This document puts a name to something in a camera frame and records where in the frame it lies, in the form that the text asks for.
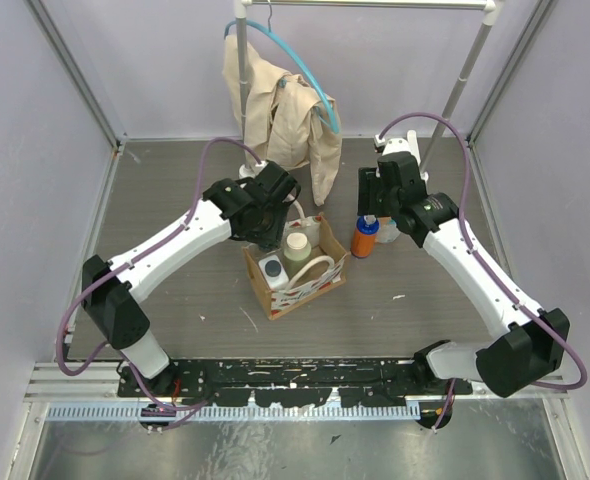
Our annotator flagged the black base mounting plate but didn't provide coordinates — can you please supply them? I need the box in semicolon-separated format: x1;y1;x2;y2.
117;357;449;408

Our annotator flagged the white clothes rack frame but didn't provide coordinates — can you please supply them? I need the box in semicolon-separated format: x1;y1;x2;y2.
231;0;505;226

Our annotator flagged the blue clothes hanger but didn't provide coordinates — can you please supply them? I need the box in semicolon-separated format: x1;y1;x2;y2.
224;18;340;135

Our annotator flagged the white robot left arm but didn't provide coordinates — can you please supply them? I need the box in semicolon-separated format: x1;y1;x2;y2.
81;161;301;396

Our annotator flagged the beige jacket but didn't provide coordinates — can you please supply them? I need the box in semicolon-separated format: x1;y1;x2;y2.
222;35;342;206

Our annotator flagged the pink bottle pink cap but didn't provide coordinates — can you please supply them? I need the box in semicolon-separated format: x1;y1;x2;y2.
376;217;401;244

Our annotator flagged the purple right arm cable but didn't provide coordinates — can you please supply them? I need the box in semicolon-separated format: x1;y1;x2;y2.
374;112;588;432

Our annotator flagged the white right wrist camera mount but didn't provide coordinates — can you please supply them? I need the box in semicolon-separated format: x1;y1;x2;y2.
373;135;412;156

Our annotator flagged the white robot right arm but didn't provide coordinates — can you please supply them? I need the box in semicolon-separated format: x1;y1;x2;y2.
358;152;570;398

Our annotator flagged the orange bottle blue pump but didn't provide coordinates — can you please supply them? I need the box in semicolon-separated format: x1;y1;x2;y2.
351;215;379;259

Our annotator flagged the green bottle beige cap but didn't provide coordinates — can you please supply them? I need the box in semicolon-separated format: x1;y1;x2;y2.
283;232;311;279

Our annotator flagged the white bottle grey cap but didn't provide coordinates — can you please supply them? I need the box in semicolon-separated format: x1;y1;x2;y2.
258;254;289;291

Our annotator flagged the slotted grey cable duct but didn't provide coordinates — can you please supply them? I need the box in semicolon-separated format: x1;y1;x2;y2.
45;401;421;423

